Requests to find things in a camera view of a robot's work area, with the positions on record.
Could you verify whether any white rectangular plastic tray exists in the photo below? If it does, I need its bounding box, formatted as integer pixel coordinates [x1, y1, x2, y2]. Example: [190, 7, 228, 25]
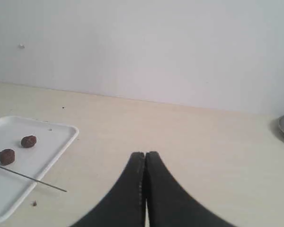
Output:
[0, 116, 79, 223]

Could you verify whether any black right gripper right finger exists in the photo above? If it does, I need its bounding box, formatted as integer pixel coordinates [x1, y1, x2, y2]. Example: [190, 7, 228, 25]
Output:
[145, 151, 230, 227]

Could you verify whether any thin metal skewer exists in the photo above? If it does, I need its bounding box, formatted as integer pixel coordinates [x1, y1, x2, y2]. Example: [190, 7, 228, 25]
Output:
[0, 166, 68, 192]

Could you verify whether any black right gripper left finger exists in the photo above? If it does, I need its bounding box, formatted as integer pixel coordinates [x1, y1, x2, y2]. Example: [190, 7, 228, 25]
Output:
[72, 152, 146, 227]

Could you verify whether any red meatball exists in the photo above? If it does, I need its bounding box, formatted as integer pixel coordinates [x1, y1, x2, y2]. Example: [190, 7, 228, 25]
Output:
[21, 135, 37, 148]
[0, 149, 15, 166]

